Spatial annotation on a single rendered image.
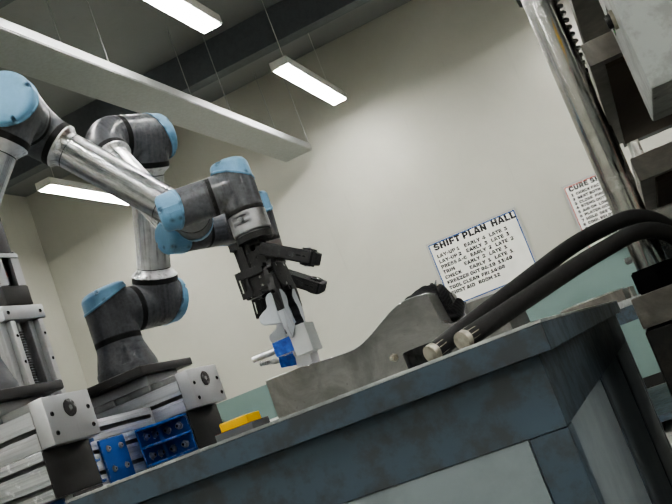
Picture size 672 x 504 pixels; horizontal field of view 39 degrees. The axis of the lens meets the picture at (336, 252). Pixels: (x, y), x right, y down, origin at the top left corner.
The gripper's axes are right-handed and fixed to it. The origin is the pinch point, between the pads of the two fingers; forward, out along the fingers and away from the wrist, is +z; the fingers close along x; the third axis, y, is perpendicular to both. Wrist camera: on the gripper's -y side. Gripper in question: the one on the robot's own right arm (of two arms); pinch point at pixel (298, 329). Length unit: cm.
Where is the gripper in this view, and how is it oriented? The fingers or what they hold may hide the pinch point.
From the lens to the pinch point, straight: 176.8
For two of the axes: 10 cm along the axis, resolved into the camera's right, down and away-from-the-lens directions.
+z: 3.5, 9.3, -1.6
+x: -3.3, -0.4, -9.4
